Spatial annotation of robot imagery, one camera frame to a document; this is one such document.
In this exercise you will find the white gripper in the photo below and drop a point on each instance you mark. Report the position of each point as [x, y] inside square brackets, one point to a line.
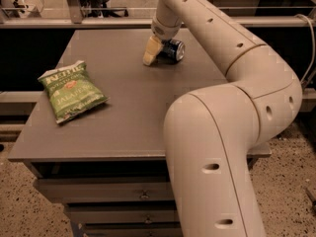
[163, 30]

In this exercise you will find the blue pepsi can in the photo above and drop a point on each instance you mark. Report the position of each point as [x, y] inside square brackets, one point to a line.
[173, 49]

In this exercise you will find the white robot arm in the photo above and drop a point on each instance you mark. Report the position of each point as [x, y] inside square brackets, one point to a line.
[208, 132]

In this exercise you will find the green jalapeno chips bag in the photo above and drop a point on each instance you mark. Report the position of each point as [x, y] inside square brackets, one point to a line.
[71, 91]

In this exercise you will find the grey drawer cabinet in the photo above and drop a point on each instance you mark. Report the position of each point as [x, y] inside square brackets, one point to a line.
[125, 136]

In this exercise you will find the top drawer with knob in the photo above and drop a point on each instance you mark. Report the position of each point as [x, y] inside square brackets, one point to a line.
[105, 189]

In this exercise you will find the drawer with knob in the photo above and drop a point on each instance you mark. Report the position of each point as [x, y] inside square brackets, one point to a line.
[149, 212]
[134, 230]
[105, 189]

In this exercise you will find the bottom drawer with knob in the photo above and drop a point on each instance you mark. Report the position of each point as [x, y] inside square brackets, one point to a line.
[134, 230]

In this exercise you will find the middle drawer with knob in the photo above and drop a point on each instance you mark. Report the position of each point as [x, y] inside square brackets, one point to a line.
[149, 212]

